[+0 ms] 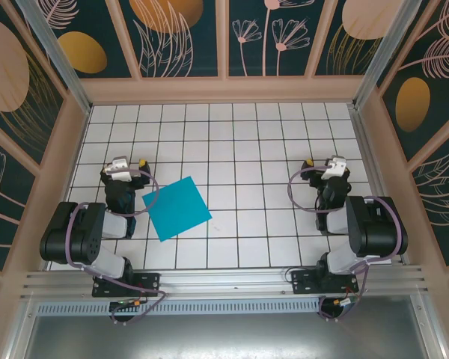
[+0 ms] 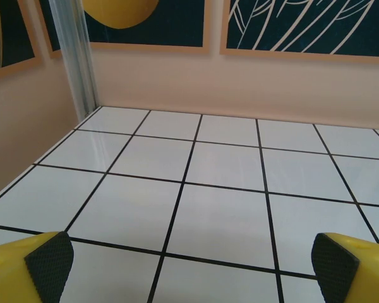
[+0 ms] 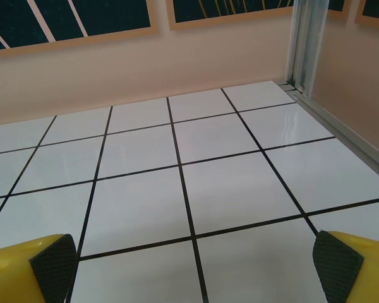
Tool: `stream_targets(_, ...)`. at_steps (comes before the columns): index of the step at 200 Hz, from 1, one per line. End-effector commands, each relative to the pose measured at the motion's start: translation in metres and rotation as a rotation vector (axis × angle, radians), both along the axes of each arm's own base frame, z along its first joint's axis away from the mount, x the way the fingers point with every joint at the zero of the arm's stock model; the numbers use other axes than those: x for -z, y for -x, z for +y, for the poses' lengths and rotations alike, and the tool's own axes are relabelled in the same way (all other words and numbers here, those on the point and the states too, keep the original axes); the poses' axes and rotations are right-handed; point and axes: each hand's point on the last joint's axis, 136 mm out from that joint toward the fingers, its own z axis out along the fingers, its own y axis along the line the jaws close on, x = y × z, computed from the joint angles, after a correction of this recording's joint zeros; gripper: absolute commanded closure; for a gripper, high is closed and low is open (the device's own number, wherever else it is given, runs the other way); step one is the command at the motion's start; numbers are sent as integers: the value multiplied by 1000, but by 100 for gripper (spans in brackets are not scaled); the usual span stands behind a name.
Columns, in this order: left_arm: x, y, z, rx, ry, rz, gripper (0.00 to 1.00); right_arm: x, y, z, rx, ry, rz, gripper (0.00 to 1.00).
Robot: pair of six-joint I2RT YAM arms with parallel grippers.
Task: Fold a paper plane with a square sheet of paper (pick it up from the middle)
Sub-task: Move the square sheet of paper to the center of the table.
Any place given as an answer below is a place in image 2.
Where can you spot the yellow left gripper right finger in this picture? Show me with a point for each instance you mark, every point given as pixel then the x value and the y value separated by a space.
pixel 366 277

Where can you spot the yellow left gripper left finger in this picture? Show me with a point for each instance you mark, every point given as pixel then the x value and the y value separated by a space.
pixel 12 274

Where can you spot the gold disc and leaves panel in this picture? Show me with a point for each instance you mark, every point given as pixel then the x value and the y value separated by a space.
pixel 271 19

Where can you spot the aluminium corner post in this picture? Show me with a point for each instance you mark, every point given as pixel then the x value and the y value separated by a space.
pixel 75 63

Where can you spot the large pale disc wall panel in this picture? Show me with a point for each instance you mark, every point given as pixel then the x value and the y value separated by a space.
pixel 9 31

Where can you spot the gold oval wall panel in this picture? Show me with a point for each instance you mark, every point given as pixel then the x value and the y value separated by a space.
pixel 177 22

